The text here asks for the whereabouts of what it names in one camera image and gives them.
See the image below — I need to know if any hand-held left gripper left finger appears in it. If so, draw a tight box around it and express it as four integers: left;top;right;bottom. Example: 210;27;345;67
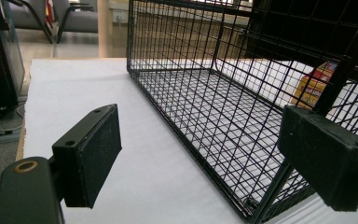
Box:
0;104;123;224

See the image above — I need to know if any black wire mesh basket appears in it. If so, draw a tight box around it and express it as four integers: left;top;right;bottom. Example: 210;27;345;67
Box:
126;0;358;224

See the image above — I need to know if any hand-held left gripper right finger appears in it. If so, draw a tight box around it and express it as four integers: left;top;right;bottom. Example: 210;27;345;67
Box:
277;105;358;213

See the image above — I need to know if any grey armchair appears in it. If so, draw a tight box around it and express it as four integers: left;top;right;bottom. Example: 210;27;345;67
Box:
8;0;54;44
51;0;99;44

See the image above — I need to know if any wooden post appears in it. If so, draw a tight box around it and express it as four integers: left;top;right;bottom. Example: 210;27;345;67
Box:
97;0;112;59

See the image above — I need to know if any grey cable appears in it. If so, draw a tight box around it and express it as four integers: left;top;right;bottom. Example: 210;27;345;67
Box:
0;102;26;136

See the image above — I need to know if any yellow and red box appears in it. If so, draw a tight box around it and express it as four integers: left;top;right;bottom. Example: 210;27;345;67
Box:
292;61;339;110

